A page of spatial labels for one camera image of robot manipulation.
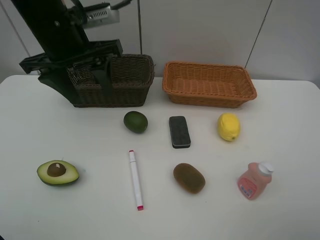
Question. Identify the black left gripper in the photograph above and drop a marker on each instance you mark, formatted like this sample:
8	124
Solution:
57	77

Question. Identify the whole green avocado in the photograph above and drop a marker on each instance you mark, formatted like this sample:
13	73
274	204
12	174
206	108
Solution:
136	122

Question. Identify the halved avocado with pit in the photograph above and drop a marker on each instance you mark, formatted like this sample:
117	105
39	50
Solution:
57	173

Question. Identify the black whiteboard eraser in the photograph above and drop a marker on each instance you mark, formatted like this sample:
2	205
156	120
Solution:
179	132

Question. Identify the white marker with pink caps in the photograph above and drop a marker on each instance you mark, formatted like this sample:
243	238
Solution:
136	181

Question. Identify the brown kiwi fruit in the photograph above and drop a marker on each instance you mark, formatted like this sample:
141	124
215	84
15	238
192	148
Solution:
189	178

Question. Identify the yellow lemon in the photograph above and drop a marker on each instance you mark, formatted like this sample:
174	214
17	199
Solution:
228	126

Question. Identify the pink bottle with white cap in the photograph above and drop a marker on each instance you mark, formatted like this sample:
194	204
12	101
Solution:
254	181

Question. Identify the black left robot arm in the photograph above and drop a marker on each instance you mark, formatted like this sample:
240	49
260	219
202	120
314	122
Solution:
57	28

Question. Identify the dark brown wicker basket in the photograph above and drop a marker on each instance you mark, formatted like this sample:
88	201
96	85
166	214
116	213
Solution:
131	77

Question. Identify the orange wicker basket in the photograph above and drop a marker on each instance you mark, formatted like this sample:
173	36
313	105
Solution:
211	85

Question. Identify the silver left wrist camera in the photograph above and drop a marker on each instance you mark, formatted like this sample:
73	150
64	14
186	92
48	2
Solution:
100	14

